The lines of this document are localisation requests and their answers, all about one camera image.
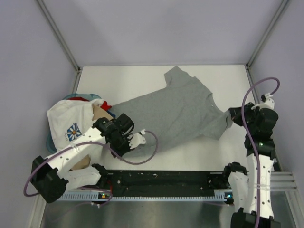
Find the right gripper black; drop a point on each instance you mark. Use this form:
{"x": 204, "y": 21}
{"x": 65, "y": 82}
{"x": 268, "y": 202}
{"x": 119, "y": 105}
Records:
{"x": 236, "y": 114}

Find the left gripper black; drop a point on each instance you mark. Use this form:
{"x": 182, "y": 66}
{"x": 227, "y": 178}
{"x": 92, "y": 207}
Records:
{"x": 121, "y": 152}

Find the grey t-shirt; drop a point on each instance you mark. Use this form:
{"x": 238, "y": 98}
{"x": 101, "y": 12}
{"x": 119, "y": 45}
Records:
{"x": 176, "y": 114}

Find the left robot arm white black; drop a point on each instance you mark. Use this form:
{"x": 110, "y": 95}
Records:
{"x": 45, "y": 182}

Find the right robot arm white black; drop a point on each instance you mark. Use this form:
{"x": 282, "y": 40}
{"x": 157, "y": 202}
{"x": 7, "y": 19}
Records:
{"x": 251, "y": 186}

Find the red t-shirt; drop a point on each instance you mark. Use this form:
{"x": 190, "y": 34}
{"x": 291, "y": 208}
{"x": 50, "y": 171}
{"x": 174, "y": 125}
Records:
{"x": 105, "y": 106}

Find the white t-shirt with flower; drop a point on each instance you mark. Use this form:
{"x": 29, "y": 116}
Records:
{"x": 74, "y": 137}

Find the teal plastic basket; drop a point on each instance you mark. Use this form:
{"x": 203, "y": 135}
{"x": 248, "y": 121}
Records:
{"x": 86, "y": 97}

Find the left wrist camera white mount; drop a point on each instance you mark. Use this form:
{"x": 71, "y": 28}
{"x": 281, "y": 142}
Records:
{"x": 137, "y": 139}

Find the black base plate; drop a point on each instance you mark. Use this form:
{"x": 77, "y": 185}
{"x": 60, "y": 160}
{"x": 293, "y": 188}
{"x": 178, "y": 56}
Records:
{"x": 129, "y": 183}

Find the left aluminium frame post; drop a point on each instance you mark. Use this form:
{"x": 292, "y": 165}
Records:
{"x": 58, "y": 35}

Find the aluminium frame post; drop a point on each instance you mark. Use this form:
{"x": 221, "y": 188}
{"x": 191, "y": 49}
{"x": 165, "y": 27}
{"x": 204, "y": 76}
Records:
{"x": 58, "y": 35}
{"x": 267, "y": 33}

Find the right aluminium frame post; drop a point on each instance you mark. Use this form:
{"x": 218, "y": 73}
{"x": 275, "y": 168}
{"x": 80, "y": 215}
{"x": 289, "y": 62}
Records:
{"x": 267, "y": 33}

